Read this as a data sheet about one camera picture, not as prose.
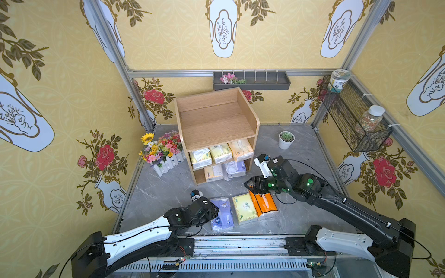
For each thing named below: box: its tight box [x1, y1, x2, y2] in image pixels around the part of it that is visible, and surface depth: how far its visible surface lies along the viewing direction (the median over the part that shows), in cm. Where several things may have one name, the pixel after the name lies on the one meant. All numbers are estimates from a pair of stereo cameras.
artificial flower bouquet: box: [138, 130, 183, 168], surface depth 90 cm
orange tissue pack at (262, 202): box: [248, 189, 278, 218], surface depth 81 cm
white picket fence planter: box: [152, 150, 186, 178], surface depth 97 cm
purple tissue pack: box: [210, 197, 235, 232], surface depth 79 cm
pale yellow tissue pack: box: [209, 143, 233, 164], surface depth 83 cm
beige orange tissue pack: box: [227, 138, 255, 162], surface depth 83 cm
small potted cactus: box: [278, 130, 295, 150], surface depth 105 cm
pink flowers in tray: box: [219, 72, 247, 84], surface depth 89 cm
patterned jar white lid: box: [327, 68, 352, 94], surface depth 87 cm
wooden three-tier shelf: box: [173, 86, 260, 186], surface depth 83 cm
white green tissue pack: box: [189, 147, 213, 170], surface depth 80 cm
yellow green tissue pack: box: [231, 192, 259, 226], surface depth 81 cm
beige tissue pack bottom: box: [203, 166, 224, 183], surface depth 92 cm
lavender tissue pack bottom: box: [225, 161, 247, 179], surface depth 92 cm
